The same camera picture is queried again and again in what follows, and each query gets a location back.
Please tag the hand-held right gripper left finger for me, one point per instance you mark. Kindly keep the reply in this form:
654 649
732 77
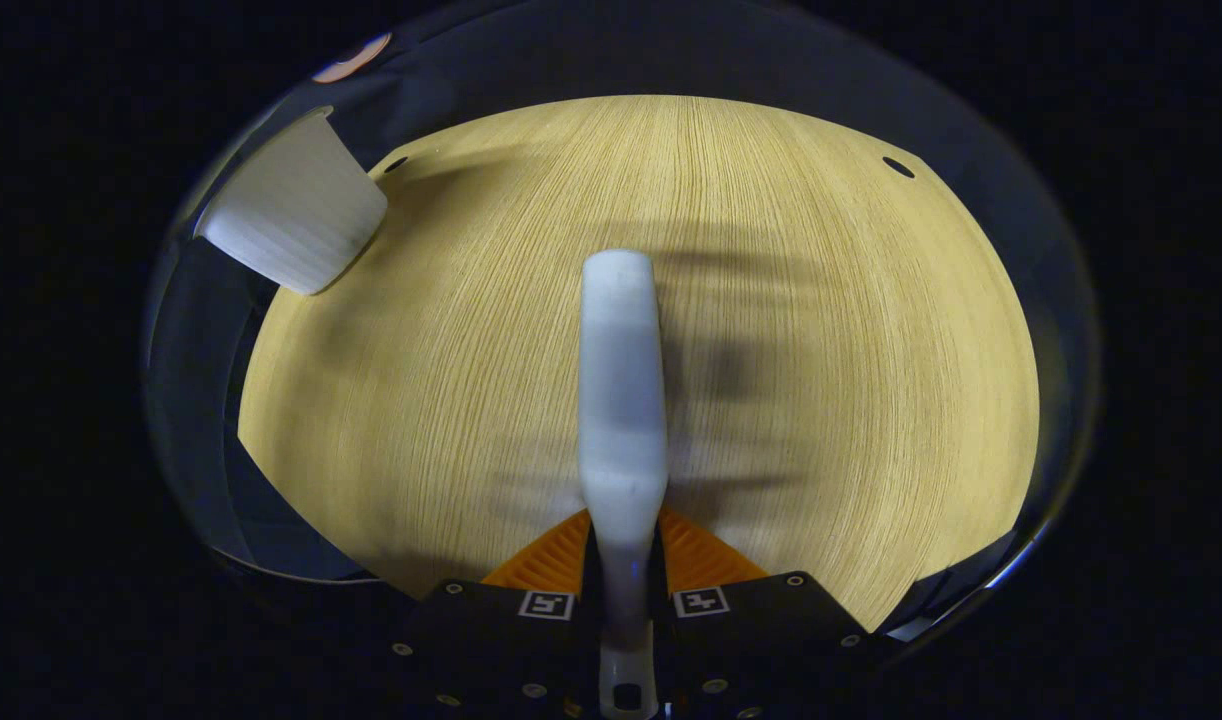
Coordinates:
511 640

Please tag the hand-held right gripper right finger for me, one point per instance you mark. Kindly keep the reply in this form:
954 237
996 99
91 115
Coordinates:
751 640

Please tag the small white broom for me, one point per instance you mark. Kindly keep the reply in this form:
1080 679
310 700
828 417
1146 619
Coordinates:
623 400

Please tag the white garbage bin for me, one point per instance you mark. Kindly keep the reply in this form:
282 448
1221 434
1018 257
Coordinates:
296 215

